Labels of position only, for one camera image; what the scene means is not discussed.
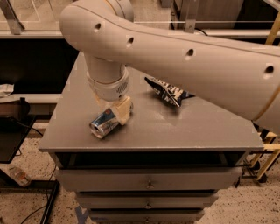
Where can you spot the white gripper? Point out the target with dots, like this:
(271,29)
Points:
(110,89)

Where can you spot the silver blue redbull can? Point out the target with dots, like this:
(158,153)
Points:
(107,121)

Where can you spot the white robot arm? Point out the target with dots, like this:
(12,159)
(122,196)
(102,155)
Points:
(241,77)

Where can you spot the blue chips bag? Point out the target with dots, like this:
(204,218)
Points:
(167,92)

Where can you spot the grey drawer cabinet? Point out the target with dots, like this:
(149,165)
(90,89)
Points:
(157,136)

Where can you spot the top grey drawer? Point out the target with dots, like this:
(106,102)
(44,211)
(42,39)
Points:
(113,180)

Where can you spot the grey drawer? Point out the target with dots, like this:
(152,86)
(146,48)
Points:
(113,180)
(145,215)
(146,200)

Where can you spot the middle grey drawer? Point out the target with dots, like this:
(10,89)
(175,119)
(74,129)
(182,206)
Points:
(146,200)

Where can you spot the black side table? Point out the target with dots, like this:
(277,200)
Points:
(15,124)

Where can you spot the bottom grey drawer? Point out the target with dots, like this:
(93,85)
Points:
(145,215)

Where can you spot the plastic bottle on floor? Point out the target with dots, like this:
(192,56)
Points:
(19,176)

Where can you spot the metal railing with posts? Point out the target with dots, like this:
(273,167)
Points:
(237,19)

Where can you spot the yellow wooden frame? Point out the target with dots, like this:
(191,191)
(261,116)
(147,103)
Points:
(262,160)

